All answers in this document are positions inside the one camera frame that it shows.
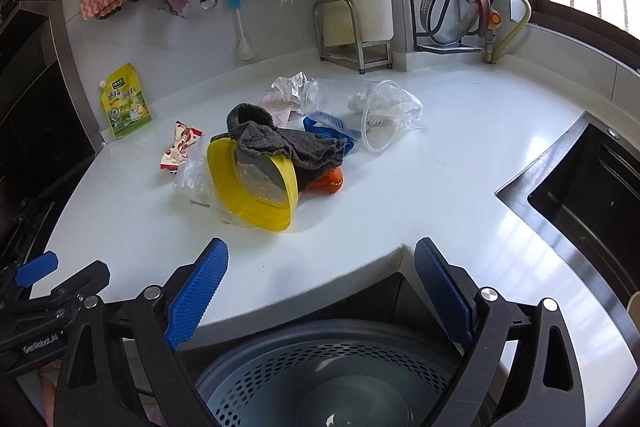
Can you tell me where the yellow plastic lid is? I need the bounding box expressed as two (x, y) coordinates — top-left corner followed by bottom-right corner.
(206, 136), (298, 232)

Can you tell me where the red white snack wrapper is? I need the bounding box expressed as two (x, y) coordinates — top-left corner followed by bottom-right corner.
(160, 120), (203, 172)

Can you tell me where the dark grey cloth rag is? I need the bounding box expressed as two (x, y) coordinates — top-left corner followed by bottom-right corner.
(227, 103), (346, 192)

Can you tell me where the clear plastic cup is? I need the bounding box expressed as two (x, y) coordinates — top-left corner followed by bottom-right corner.
(300, 78), (405, 153)

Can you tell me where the clear plastic bag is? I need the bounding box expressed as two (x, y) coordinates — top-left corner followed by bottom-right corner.
(172, 153), (236, 225)

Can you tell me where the orange plastic toy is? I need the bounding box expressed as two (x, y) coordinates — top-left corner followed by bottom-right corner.
(310, 167), (344, 194)

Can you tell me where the yellow green seasoning pouch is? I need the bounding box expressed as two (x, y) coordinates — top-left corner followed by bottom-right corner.
(100, 63), (152, 140)

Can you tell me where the pink plastic package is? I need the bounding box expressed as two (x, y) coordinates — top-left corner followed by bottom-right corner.
(258, 89), (300, 127)

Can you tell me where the crumpled white paper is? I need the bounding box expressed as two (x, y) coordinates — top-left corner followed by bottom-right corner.
(271, 72), (308, 107)

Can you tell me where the steel cutting board rack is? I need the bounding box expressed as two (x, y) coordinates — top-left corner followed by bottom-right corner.
(312, 0), (393, 75)

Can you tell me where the blue white bottle brush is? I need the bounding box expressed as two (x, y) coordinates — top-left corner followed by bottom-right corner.
(228, 0), (254, 62)

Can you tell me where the steel pot lid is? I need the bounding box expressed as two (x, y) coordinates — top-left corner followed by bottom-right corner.
(419, 0), (490, 46)

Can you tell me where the blue ribbon strap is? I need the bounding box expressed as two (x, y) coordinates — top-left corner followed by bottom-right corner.
(302, 110), (362, 156)

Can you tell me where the yellow gas hose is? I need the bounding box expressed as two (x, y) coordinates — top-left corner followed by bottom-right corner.
(482, 0), (534, 65)

